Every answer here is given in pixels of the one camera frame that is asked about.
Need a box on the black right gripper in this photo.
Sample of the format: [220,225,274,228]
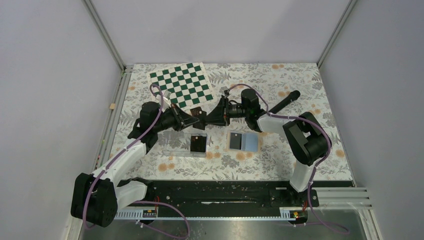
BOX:
[203,97,249,127]

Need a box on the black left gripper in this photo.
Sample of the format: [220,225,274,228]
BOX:
[154,103,201,133]

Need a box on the stack of credit cards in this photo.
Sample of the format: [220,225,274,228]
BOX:
[190,134,207,154]

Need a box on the single black credit card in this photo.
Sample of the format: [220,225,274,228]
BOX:
[229,132,243,150]

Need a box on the beige leather card holder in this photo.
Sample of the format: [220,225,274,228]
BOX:
[227,130,261,153]

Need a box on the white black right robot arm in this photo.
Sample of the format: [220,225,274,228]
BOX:
[199,88,332,206]

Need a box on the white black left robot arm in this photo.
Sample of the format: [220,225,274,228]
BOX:
[70,101,199,227]

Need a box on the clear plastic card box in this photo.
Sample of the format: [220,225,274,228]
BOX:
[160,132,208,158]

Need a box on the floral patterned table mat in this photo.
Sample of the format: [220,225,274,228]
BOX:
[110,63,353,181]

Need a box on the green white checkerboard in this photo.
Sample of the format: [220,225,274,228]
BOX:
[147,62,217,111]

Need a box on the black marker orange cap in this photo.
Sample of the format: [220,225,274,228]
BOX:
[269,90,301,114]

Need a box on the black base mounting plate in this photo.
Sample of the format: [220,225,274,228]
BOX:
[130,180,320,216]

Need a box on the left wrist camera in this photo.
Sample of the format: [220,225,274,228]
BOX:
[156,90,172,108]

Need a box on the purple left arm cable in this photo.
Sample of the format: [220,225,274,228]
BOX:
[82,83,191,240]

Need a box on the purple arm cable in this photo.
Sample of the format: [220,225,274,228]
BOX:
[222,83,350,234]
[82,83,191,240]

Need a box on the aluminium frame rail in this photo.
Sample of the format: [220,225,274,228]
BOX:
[82,0,133,171]

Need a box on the white slotted cable duct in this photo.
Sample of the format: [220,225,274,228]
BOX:
[114,207,299,221]

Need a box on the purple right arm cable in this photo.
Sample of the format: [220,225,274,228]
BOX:
[222,83,350,234]

